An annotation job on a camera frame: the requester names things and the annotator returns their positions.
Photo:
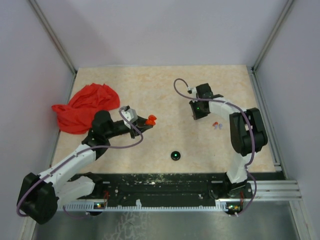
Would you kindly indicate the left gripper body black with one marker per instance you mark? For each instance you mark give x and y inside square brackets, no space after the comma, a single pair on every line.
[136,133]

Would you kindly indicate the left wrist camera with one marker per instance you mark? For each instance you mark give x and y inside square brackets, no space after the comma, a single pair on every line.
[128,115]

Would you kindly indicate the orange earbud charging case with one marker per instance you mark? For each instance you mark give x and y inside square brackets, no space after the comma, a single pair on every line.
[151,121]

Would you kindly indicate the aluminium frame post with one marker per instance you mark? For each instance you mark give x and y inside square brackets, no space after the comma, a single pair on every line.
[34,5]
[289,4]

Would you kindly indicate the red cloth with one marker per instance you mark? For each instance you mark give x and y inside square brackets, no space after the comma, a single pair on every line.
[76,117]

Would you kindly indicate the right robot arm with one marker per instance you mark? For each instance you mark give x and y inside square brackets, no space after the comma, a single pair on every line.
[247,130]

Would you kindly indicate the left aluminium frame post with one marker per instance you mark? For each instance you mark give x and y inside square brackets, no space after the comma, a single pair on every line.
[34,5]

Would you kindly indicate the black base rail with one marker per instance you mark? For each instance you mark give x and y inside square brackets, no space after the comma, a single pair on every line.
[168,189]

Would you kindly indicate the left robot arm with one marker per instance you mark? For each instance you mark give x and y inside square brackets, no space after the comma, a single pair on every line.
[42,194]

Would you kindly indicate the white cable duct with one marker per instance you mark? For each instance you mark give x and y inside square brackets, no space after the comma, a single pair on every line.
[98,206]

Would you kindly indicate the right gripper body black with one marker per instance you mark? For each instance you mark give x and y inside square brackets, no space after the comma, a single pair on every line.
[198,113]

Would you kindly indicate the right aluminium frame post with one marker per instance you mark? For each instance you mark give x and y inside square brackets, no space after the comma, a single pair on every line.
[289,4]

